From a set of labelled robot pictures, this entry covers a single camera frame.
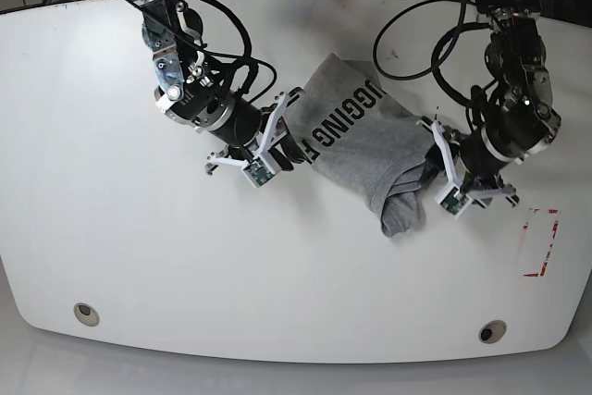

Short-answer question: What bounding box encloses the right table grommet hole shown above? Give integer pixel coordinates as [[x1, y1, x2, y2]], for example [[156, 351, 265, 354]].
[[478, 320, 507, 345]]

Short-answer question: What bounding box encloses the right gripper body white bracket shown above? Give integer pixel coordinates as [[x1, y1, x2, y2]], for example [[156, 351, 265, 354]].
[[204, 87, 302, 178]]

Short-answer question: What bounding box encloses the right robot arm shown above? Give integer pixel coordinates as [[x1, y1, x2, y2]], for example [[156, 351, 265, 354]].
[[124, 0, 308, 188]]

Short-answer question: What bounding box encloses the red tape marking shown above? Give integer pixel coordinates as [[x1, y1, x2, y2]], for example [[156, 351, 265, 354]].
[[518, 208, 560, 278]]

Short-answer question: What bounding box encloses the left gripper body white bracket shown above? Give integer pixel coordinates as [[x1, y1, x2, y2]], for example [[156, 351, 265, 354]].
[[416, 117, 519, 214]]

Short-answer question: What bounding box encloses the table grommet hole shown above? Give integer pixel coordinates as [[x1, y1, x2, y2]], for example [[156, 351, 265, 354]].
[[73, 303, 100, 327], [478, 320, 507, 345]]

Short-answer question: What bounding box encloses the left table grommet hole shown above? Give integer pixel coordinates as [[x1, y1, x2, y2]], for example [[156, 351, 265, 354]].
[[73, 303, 100, 327]]

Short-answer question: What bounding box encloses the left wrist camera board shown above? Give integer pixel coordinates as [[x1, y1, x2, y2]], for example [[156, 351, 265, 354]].
[[440, 191, 471, 219]]

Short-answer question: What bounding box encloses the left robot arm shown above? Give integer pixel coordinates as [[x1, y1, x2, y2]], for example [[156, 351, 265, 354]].
[[379, 0, 561, 217]]

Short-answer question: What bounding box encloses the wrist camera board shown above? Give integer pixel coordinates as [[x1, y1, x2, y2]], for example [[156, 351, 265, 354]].
[[243, 162, 274, 188], [440, 191, 471, 219]]

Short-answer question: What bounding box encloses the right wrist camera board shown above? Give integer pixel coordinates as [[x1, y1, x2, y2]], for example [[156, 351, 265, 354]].
[[243, 162, 274, 188]]

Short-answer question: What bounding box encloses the grey T-shirt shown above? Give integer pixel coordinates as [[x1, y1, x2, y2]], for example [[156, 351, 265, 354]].
[[284, 54, 435, 238]]

